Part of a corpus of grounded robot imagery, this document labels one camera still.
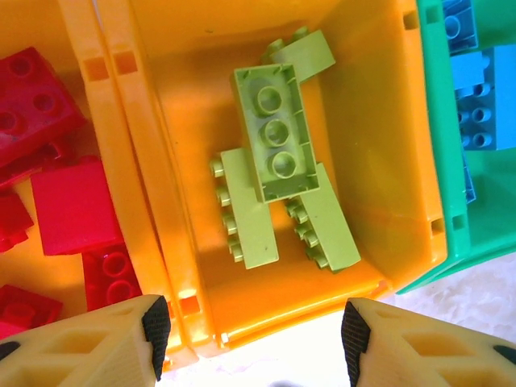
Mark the blue two-by-four lego brick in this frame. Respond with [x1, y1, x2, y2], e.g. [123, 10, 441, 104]
[457, 44, 516, 152]
[461, 152, 477, 202]

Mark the red two-by-four lego brick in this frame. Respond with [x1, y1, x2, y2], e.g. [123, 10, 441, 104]
[0, 139, 102, 189]
[30, 162, 124, 257]
[0, 46, 88, 169]

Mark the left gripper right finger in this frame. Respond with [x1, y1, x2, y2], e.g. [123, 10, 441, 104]
[340, 297, 516, 387]

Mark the small red lego brick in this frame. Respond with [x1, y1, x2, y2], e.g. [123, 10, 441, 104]
[0, 192, 35, 253]
[81, 243, 143, 312]
[0, 284, 65, 339]

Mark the orange plastic bin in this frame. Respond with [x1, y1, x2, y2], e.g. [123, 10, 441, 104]
[0, 0, 199, 368]
[94, 0, 449, 360]

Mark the green plastic bin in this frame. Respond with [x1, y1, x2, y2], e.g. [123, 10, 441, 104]
[397, 0, 516, 296]

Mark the small lime lego brick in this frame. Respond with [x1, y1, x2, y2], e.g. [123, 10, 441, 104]
[261, 27, 336, 84]

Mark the small blue lego brick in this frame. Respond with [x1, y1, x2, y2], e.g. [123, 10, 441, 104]
[449, 52, 492, 98]
[441, 0, 481, 56]

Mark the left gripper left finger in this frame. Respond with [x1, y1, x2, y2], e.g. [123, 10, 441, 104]
[0, 293, 173, 387]

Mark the lime two-by-four lego brick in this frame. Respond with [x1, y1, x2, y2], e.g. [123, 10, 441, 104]
[230, 62, 323, 202]
[284, 163, 362, 274]
[208, 147, 280, 270]

